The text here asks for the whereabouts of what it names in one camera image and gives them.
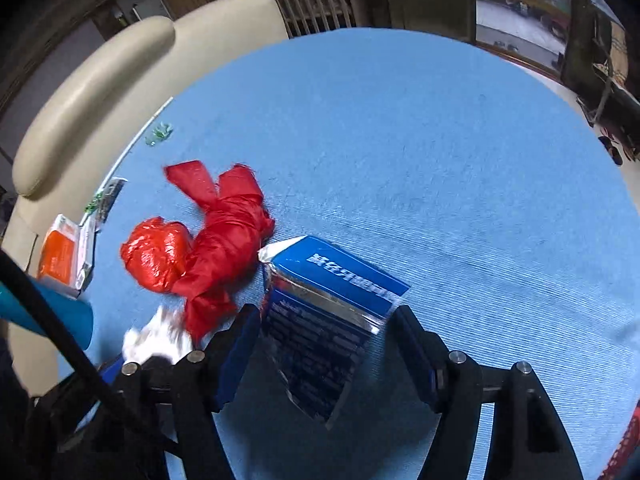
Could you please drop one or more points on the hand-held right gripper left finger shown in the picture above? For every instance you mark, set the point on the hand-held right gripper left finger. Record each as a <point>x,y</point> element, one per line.
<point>237,355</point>

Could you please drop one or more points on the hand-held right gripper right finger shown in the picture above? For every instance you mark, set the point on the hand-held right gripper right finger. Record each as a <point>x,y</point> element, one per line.
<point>417,350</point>

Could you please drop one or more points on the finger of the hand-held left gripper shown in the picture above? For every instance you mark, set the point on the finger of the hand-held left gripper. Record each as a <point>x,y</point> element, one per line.
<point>50,310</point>

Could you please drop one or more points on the white paper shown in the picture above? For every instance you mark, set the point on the white paper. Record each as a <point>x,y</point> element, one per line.
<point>160,332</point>

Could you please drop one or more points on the blue carton box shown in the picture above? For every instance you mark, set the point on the blue carton box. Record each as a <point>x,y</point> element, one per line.
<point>320,320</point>

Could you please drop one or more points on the red mesh basket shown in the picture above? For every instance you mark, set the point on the red mesh basket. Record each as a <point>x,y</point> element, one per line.
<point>627,450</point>

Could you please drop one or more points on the teal thermos bottle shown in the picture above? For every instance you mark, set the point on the teal thermos bottle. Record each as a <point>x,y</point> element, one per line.
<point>75,312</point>

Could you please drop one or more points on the orange and white box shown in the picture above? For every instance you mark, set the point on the orange and white box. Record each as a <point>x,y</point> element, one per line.
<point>57,255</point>

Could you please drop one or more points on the green candy wrapper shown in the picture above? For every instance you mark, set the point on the green candy wrapper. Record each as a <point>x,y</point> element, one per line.
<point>92,205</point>
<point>160,133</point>

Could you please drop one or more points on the silver foil wrapper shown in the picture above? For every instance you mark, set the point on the silver foil wrapper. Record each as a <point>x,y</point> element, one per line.
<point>111,197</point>

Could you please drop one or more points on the white straw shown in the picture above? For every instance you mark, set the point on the white straw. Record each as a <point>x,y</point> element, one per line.
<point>150,119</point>

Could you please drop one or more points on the cream leather sofa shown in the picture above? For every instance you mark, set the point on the cream leather sofa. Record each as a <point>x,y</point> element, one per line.
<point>100,75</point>

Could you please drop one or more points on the brown door panel with glass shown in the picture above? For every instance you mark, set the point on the brown door panel with glass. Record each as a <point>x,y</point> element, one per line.
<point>580,35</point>

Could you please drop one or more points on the beige striped towel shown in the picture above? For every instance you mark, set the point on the beige striped towel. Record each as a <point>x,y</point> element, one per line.
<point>619,50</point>

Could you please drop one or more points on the wooden crib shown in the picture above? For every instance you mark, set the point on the wooden crib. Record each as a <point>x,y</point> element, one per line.
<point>310,0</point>

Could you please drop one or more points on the metal frame chair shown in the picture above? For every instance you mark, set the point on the metal frame chair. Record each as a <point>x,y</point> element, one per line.
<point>615,100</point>

